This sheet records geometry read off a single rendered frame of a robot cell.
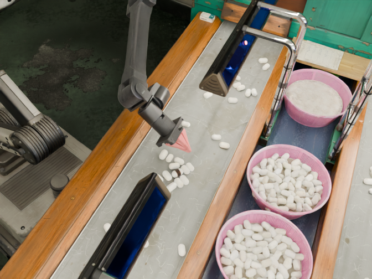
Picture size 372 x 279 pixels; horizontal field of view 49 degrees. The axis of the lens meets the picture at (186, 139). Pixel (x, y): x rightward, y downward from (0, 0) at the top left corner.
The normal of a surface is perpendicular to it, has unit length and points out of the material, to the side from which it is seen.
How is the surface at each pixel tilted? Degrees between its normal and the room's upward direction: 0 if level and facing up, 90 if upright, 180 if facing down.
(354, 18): 90
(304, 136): 0
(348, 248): 0
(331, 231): 0
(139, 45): 38
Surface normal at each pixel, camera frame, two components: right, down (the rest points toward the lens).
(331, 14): -0.39, 0.68
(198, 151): 0.07, -0.64
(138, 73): 0.65, -0.36
